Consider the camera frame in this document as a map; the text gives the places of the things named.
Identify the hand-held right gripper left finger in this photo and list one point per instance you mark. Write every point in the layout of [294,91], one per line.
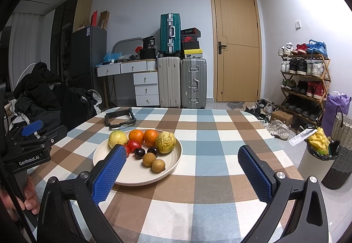
[110,171]

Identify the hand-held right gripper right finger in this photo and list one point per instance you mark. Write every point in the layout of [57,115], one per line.
[255,174]

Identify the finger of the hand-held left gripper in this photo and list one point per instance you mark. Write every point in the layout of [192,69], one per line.
[32,127]
[56,134]

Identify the cream round plate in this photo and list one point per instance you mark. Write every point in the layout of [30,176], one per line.
[137,174]

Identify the smooth yellow fruit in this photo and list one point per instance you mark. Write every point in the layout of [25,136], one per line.
[117,139]

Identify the wrinkled yellow-green fruit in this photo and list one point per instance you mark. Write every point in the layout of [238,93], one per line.
[165,142]

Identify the person's left hand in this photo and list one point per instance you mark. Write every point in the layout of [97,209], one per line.
[30,196]

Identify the small red tomato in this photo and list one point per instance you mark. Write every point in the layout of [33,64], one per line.
[127,150]

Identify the pile of dark clothes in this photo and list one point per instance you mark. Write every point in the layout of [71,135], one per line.
[41,94]

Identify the dark plum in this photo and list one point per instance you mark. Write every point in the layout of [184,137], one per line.
[139,152]
[152,151]

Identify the brown longan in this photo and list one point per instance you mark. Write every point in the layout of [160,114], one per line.
[158,165]
[150,159]

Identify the orange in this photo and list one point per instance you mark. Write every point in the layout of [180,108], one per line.
[136,136]
[150,137]

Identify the heap of loose sneakers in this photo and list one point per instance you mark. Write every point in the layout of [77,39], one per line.
[277,127]

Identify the checkered tablecloth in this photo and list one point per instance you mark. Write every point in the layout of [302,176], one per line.
[209,149]

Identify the white trash bin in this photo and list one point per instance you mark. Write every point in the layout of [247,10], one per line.
[310,164]

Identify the white paper receipt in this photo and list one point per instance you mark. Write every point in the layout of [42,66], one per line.
[301,137]

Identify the small cardboard box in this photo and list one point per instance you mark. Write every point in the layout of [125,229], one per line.
[282,117]

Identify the grey doormat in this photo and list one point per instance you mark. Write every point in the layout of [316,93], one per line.
[236,105]

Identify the yellow crumpled wrapper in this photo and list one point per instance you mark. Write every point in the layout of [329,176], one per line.
[320,139]

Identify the white curtain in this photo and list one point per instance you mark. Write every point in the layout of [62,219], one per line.
[24,44]

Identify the woven basket bag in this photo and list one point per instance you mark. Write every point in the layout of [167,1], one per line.
[339,166]

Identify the dark grey refrigerator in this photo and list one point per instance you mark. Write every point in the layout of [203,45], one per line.
[88,53]

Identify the tall dark cabinet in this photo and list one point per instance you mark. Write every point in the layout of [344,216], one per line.
[62,39]

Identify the blue plastic bag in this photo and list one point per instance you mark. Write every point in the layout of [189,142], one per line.
[112,56]

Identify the purple gift bag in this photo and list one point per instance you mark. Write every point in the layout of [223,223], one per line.
[331,113]

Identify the white desk with drawers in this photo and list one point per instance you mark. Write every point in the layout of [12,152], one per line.
[147,77]

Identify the beige suitcase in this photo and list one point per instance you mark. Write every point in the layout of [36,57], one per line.
[169,80]

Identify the wooden door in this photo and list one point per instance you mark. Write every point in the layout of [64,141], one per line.
[236,66]

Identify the grey rounded mirror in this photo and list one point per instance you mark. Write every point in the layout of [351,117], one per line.
[125,42]

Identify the grey suitcase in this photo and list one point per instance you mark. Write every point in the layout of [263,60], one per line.
[192,77]

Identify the black storage box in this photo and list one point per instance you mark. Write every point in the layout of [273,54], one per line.
[147,54]

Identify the red paper bag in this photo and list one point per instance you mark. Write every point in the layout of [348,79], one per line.
[94,18]

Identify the brown cardboard piece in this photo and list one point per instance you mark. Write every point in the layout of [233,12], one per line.
[104,20]

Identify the black printed bag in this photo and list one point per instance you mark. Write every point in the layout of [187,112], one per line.
[149,42]

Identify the yellow and black box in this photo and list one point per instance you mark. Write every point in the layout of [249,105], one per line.
[193,53]

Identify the teal suitcase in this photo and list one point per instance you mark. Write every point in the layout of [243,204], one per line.
[166,33]

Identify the black shoe box red lid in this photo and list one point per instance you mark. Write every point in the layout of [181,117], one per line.
[189,31]

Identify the black frame stand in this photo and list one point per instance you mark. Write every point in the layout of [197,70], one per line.
[118,112]

